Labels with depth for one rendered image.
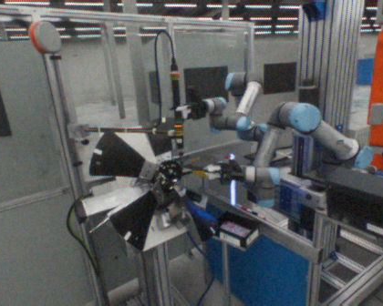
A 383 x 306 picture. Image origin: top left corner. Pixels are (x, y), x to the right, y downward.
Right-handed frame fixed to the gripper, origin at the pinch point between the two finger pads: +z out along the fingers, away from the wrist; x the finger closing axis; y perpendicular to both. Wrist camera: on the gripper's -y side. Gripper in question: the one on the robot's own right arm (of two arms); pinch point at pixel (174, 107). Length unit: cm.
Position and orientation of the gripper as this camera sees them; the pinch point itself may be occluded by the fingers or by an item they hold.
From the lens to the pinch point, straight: 122.5
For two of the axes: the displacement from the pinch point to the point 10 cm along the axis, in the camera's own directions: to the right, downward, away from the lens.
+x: -7.0, -1.6, 6.9
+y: 0.6, 9.5, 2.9
